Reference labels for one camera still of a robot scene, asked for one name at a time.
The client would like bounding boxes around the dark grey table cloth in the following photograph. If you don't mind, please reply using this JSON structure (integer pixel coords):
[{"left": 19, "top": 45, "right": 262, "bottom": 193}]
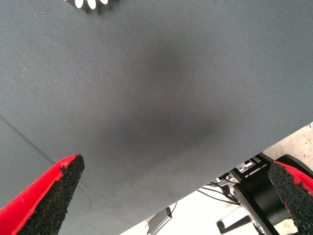
[{"left": 0, "top": 0, "right": 313, "bottom": 235}]

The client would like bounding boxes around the thin black floor cable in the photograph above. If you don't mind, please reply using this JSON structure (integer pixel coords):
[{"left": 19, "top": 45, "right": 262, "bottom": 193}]
[{"left": 197, "top": 180, "right": 239, "bottom": 205}]

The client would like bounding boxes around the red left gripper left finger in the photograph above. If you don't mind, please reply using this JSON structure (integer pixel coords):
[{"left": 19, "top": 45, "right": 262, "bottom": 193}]
[{"left": 0, "top": 153, "right": 86, "bottom": 235}]

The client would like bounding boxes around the white bar with black end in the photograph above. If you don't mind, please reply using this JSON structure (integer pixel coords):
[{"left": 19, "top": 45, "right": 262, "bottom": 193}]
[{"left": 216, "top": 214, "right": 252, "bottom": 235}]

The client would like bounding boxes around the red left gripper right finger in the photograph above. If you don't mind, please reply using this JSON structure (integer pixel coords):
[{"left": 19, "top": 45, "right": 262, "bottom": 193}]
[{"left": 268, "top": 160, "right": 313, "bottom": 235}]

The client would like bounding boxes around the small steel planetary gear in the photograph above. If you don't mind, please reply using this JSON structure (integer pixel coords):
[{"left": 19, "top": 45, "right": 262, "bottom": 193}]
[{"left": 64, "top": 0, "right": 120, "bottom": 15}]

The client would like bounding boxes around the grey power adapter box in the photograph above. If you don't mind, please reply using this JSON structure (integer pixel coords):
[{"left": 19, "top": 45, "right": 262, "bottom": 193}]
[{"left": 147, "top": 207, "right": 174, "bottom": 235}]

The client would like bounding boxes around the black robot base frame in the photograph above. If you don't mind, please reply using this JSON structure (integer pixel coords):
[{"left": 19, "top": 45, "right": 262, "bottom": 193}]
[{"left": 229, "top": 153, "right": 313, "bottom": 235}]

